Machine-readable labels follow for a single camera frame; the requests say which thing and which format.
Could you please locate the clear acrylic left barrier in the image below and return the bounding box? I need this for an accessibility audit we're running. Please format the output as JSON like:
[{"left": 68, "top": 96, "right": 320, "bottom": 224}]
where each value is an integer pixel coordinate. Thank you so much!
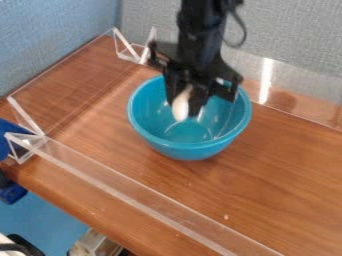
[{"left": 5, "top": 27, "right": 117, "bottom": 137}]

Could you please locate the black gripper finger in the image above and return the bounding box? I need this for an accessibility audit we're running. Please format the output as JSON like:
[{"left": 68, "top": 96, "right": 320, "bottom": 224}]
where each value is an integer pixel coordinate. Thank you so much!
[
  {"left": 162, "top": 70, "right": 187, "bottom": 103},
  {"left": 188, "top": 84, "right": 208, "bottom": 116}
]

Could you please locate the clear acrylic barrier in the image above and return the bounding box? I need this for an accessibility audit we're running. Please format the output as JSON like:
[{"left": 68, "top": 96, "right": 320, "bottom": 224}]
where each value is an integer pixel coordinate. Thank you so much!
[
  {"left": 5, "top": 27, "right": 117, "bottom": 137},
  {"left": 110, "top": 26, "right": 342, "bottom": 132},
  {"left": 4, "top": 132, "right": 284, "bottom": 256}
]

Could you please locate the clear acrylic back barrier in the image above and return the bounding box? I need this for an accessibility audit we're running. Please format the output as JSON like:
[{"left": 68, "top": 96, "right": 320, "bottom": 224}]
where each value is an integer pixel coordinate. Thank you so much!
[{"left": 110, "top": 26, "right": 342, "bottom": 132}]

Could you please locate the blue clamp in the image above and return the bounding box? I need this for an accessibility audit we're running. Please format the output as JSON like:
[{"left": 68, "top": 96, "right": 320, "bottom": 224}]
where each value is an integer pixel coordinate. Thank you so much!
[{"left": 0, "top": 118, "right": 29, "bottom": 205}]

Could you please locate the black and white object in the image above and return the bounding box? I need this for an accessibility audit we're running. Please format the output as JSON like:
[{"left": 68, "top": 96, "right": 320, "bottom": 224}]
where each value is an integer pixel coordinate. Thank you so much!
[{"left": 0, "top": 233, "right": 45, "bottom": 256}]

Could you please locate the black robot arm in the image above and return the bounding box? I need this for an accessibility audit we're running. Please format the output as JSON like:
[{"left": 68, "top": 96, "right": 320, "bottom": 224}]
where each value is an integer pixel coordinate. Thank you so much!
[{"left": 146, "top": 0, "right": 247, "bottom": 117}]

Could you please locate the white toy mushroom brown cap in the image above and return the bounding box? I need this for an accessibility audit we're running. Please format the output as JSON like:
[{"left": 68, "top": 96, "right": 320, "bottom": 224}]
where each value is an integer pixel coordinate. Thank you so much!
[{"left": 172, "top": 84, "right": 192, "bottom": 122}]

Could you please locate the blue plastic bowl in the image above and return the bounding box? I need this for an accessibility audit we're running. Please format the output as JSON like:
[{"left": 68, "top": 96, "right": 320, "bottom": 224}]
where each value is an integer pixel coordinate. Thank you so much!
[{"left": 126, "top": 75, "right": 252, "bottom": 160}]

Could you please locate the clear bracket under table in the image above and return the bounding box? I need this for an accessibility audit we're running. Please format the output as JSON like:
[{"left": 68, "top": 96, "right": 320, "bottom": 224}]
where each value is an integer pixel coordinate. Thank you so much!
[{"left": 66, "top": 229, "right": 122, "bottom": 256}]

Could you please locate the clear acrylic front barrier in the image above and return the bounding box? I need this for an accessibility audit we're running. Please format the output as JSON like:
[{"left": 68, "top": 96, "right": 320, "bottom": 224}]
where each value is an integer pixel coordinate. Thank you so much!
[{"left": 4, "top": 132, "right": 284, "bottom": 256}]

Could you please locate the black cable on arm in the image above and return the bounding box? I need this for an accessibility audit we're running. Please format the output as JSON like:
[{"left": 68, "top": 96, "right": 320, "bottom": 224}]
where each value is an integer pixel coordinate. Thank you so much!
[{"left": 220, "top": 0, "right": 248, "bottom": 48}]

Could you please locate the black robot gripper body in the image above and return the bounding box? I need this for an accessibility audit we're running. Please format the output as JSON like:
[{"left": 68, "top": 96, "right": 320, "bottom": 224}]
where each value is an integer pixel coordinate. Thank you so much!
[{"left": 146, "top": 40, "right": 243, "bottom": 102}]

